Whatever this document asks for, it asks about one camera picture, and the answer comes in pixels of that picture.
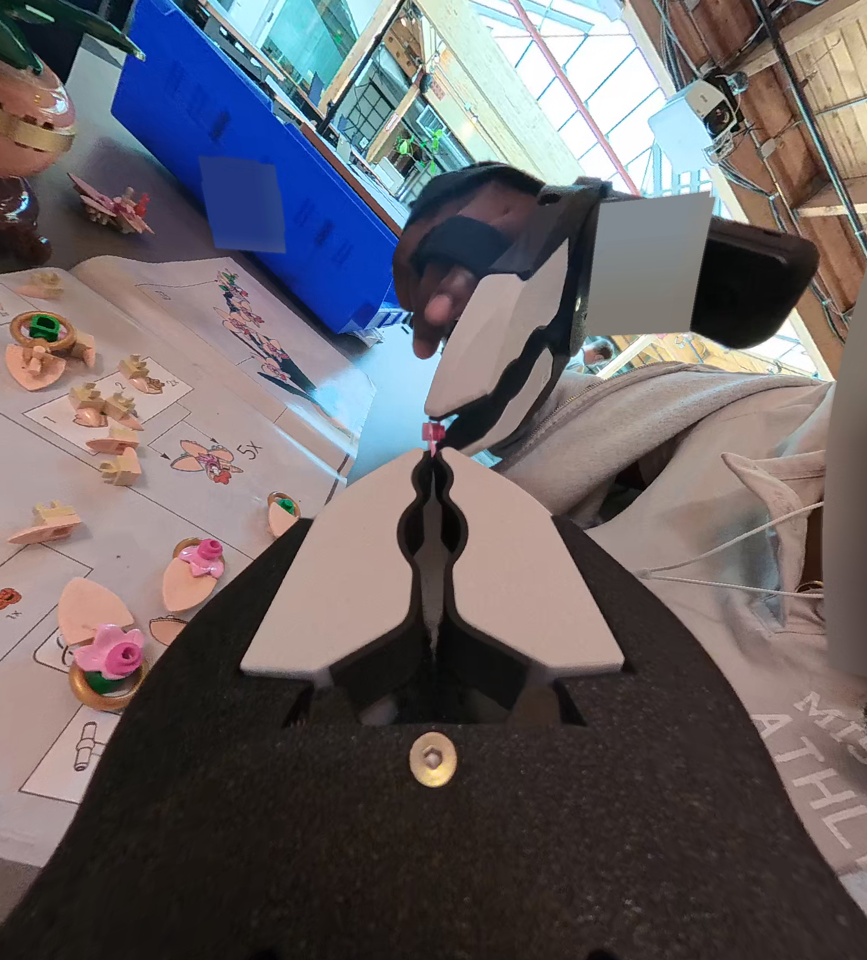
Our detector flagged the grey desk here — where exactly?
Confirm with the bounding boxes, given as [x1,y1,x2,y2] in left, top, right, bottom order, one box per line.
[0,33,442,960]

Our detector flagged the gold ring petal assembly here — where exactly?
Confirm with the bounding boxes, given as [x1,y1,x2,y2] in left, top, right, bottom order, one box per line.
[4,311,78,393]

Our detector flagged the pink brick flower pot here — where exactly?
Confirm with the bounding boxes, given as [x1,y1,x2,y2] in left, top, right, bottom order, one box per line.
[0,33,78,181]

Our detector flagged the hanging green plant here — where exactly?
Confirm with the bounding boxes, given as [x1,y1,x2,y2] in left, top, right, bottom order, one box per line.
[396,127,450,177]

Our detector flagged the gold ring with peach petal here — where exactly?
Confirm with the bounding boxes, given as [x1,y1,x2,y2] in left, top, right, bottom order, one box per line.
[267,491,301,540]

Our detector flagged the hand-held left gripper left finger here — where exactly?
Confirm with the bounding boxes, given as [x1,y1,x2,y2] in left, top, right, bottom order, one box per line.
[240,450,436,710]

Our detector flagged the white ceiling device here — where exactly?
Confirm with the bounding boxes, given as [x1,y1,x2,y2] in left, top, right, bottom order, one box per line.
[647,71,750,162]

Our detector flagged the person's right forearm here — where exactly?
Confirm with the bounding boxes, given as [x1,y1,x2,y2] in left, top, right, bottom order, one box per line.
[489,360,832,526]

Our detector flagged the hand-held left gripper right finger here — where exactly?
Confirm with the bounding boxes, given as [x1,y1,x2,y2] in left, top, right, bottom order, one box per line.
[435,447,626,710]

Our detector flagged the blue plastic bin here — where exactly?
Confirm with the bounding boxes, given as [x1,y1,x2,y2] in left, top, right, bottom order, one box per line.
[111,0,416,335]

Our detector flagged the brick flower cluster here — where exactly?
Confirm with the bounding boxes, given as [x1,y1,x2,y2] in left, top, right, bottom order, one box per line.
[67,172,156,237]

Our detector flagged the white sweatshirt drawstring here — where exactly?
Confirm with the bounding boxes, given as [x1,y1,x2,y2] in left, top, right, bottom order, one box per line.
[636,501,826,601]

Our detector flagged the person's right hand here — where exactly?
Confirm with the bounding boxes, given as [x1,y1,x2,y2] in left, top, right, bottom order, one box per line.
[392,206,547,361]

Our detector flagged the red ceiling pipe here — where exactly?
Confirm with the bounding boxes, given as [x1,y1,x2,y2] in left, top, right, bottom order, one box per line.
[508,0,641,196]

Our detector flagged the person's grey sweatshirt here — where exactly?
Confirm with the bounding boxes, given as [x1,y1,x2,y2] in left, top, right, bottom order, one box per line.
[591,450,867,960]

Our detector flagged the brick instruction booklet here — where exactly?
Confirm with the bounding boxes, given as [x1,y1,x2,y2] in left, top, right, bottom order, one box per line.
[0,255,378,864]

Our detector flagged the peach petal with pink flower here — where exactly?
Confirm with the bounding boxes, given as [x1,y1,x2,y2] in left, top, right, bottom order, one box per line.
[161,536,226,614]
[57,577,151,714]

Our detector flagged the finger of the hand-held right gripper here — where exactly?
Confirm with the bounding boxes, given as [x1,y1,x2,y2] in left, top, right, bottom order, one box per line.
[424,238,573,423]
[448,346,558,457]

